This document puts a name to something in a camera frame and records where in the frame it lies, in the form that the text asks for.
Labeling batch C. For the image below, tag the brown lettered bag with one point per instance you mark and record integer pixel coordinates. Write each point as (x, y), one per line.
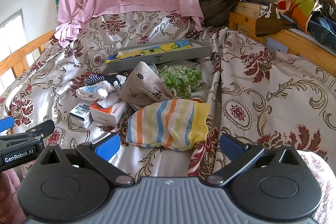
(271, 21)

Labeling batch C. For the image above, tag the person's left hand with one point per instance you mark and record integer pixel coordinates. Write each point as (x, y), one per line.
(11, 211)

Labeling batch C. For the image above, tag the white blue patterned cloth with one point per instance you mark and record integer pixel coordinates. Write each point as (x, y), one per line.
(91, 93)

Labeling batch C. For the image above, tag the colourful patchwork clothes pile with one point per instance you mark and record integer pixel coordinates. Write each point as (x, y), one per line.
(314, 17)

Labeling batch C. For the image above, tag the bag of green pieces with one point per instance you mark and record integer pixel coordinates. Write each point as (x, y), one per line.
(182, 80)

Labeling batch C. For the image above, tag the blue white medicine box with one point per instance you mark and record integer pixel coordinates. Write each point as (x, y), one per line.
(80, 115)

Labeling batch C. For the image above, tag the window with white frame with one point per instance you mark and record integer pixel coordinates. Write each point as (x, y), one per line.
(13, 37)

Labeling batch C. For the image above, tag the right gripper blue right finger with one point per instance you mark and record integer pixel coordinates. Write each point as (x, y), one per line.
(242, 156)

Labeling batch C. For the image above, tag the wooden bed frame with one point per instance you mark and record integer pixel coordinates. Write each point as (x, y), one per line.
(242, 18)

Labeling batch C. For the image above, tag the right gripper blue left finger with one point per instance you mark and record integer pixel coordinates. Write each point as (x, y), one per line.
(96, 156)

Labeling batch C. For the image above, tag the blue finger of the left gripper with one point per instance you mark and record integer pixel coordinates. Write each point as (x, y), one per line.
(6, 123)

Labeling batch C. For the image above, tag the striped pastel cloth pouch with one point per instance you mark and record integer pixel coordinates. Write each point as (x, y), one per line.
(174, 124)

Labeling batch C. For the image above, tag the navy striped sock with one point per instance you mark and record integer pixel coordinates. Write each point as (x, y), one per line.
(115, 80)

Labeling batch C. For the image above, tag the beige linen drawstring bag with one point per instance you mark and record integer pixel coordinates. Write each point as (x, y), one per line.
(144, 87)

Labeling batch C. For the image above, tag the orange white medicine box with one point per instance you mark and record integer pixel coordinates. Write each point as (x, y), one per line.
(109, 116)

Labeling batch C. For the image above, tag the floral satin bedspread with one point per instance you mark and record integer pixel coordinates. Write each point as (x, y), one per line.
(257, 96)

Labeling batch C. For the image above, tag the grey tray with cartoon lining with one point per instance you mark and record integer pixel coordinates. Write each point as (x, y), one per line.
(124, 59)

